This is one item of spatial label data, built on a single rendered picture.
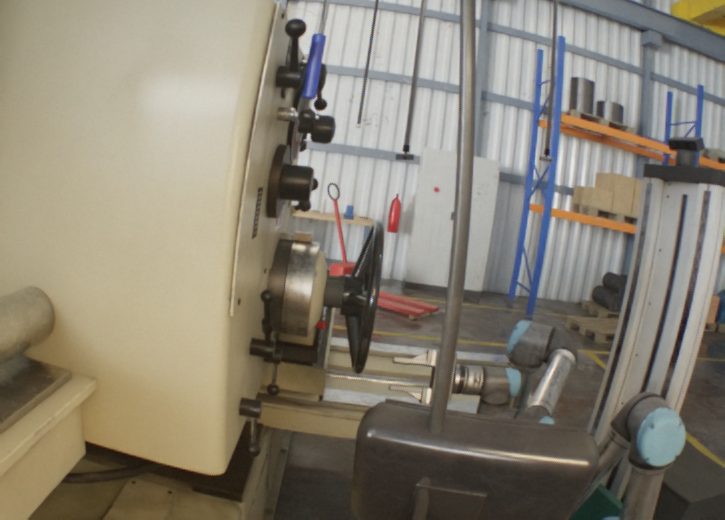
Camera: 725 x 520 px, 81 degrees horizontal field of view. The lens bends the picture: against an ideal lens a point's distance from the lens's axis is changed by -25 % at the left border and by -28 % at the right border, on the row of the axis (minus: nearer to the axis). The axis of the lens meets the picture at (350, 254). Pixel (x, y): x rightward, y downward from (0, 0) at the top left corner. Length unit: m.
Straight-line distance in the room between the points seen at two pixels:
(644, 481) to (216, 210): 1.04
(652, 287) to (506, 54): 7.88
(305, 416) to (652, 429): 1.37
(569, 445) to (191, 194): 0.64
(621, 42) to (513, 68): 2.48
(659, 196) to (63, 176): 1.52
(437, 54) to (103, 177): 8.37
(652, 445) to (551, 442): 0.49
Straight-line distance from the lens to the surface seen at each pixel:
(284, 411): 2.08
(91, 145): 0.89
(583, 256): 9.68
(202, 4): 0.86
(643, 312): 1.68
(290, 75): 0.91
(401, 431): 0.70
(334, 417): 2.08
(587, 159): 9.59
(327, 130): 1.22
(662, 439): 1.18
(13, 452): 0.74
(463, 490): 0.74
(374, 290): 1.16
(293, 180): 1.04
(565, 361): 1.60
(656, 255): 1.67
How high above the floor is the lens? 1.59
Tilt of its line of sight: 8 degrees down
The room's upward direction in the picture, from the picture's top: 8 degrees clockwise
